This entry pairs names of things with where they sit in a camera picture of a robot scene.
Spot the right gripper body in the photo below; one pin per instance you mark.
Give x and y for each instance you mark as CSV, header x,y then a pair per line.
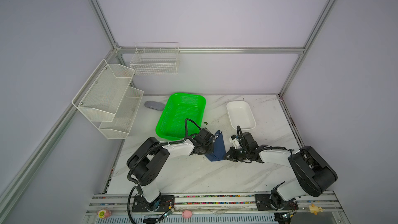
x,y
238,154

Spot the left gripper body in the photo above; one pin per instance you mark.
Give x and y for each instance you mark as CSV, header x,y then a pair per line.
x,y
207,148

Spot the dark blue paper napkin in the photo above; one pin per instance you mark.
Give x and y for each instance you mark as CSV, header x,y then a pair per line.
x,y
218,152

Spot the green plastic basket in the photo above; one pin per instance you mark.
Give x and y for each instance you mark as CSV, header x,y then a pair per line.
x,y
179,107

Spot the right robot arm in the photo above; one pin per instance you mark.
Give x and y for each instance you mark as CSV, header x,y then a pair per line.
x,y
313,175

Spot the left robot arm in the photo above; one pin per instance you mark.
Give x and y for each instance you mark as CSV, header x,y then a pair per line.
x,y
147,162

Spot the white rectangular tray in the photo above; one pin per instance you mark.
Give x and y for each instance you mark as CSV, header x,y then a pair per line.
x,y
240,113

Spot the grey oval pouch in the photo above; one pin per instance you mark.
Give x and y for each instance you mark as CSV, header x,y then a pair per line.
x,y
158,106

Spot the pink toy ball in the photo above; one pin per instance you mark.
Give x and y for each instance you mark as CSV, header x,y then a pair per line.
x,y
187,214

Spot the yellow toy figure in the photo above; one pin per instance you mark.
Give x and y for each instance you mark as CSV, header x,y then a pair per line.
x,y
315,209

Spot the white mesh two-tier shelf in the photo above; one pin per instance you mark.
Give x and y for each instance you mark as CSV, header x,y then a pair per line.
x,y
109,101

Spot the pink green toy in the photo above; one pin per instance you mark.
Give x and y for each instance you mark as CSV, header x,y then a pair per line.
x,y
104,213

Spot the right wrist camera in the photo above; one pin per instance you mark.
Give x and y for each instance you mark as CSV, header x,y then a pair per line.
x,y
235,142

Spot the white wire basket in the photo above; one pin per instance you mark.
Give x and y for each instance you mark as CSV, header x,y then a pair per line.
x,y
155,58

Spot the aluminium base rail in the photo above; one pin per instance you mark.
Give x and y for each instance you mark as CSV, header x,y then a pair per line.
x,y
218,208

